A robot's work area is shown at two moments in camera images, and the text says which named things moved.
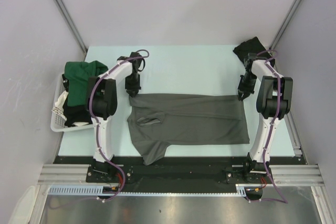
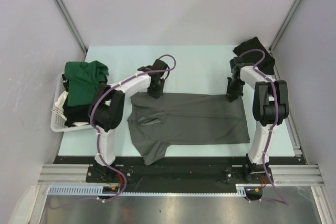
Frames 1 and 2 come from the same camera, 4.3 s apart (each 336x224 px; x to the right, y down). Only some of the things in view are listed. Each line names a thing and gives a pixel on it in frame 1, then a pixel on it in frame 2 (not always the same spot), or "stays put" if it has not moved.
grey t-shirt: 157,120 stays put
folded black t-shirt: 252,45 stays put
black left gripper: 134,88 -> 156,94
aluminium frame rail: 283,175 stays put
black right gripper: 248,91 -> 232,94
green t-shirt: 77,74 stays put
